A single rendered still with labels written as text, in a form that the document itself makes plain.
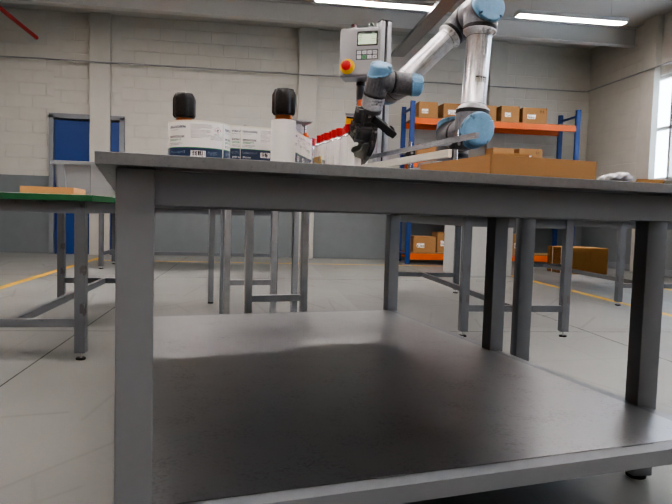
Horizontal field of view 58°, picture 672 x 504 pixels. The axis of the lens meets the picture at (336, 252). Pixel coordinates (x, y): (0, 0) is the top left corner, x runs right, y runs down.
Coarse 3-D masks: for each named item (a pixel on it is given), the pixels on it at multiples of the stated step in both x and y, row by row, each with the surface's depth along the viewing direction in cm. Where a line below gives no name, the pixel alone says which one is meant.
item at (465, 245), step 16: (448, 224) 403; (464, 224) 370; (480, 224) 372; (512, 224) 375; (544, 224) 377; (560, 224) 379; (464, 240) 370; (464, 256) 371; (400, 272) 580; (416, 272) 582; (432, 272) 587; (464, 272) 371; (464, 288) 372; (560, 288) 385; (464, 304) 373; (560, 304) 384; (464, 320) 373; (560, 320) 384; (464, 336) 374; (560, 336) 384
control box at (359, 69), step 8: (344, 32) 236; (352, 32) 235; (344, 40) 236; (352, 40) 235; (344, 48) 236; (352, 48) 236; (360, 48) 235; (368, 48) 234; (376, 48) 233; (344, 56) 237; (352, 56) 236; (352, 64) 236; (360, 64) 235; (368, 64) 234; (344, 72) 237; (352, 72) 236; (360, 72) 235; (344, 80) 243; (352, 80) 243; (360, 80) 242
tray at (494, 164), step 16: (464, 160) 127; (480, 160) 121; (496, 160) 118; (512, 160) 119; (528, 160) 121; (544, 160) 122; (560, 160) 123; (576, 160) 124; (544, 176) 122; (560, 176) 123; (576, 176) 125; (592, 176) 126
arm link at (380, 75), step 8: (376, 64) 194; (384, 64) 196; (368, 72) 198; (376, 72) 195; (384, 72) 195; (392, 72) 198; (368, 80) 198; (376, 80) 196; (384, 80) 196; (392, 80) 197; (368, 88) 198; (376, 88) 197; (384, 88) 198; (392, 88) 198; (368, 96) 199; (376, 96) 199; (384, 96) 200
